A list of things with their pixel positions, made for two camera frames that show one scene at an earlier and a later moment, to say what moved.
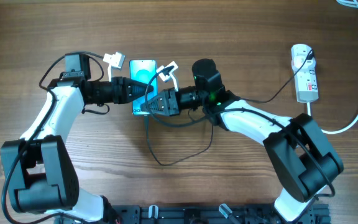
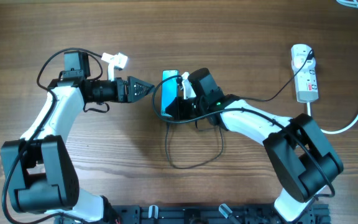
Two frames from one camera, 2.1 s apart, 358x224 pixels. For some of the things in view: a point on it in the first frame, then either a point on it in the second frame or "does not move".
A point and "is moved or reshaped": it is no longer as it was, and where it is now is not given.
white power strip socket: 305,75 does not move
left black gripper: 120,99 does not move
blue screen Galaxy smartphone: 145,71 is moved or reshaped
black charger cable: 298,72 → 281,126
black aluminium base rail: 234,214 does not move
